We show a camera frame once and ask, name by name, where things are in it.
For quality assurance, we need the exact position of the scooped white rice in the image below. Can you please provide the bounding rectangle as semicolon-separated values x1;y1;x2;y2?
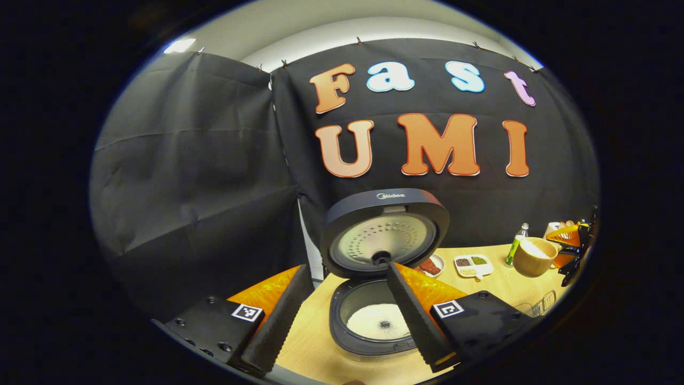
521;239;551;259

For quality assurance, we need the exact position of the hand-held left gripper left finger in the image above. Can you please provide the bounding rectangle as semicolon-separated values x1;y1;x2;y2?
151;265;314;376

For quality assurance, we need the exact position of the ceiling light strip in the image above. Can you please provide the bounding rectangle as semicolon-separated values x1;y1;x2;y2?
164;38;197;54

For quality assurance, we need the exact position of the white divided bean dish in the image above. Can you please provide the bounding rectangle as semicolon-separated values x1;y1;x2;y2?
454;255;494;281

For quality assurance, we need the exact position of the white toaster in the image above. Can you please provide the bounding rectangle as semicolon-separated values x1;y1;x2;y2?
544;221;575;238

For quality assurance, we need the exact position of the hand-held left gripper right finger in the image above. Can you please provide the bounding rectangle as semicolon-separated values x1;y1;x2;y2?
386;261;540;373

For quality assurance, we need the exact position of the black backdrop cloth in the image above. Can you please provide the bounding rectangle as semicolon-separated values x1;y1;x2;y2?
90;38;600;321

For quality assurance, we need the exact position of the dark grey rice cooker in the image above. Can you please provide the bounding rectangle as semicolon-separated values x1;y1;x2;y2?
319;188;451;358

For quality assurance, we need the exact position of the white round plate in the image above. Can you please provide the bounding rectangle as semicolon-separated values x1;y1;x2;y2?
414;254;446;279

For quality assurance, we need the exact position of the white rice heap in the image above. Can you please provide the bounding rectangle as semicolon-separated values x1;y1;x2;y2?
346;303;409;341

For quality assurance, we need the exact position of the wooden spoon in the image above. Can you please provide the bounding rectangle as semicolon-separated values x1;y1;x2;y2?
513;237;559;278

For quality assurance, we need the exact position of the green label plastic bottle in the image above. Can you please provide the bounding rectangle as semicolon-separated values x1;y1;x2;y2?
505;223;530;267

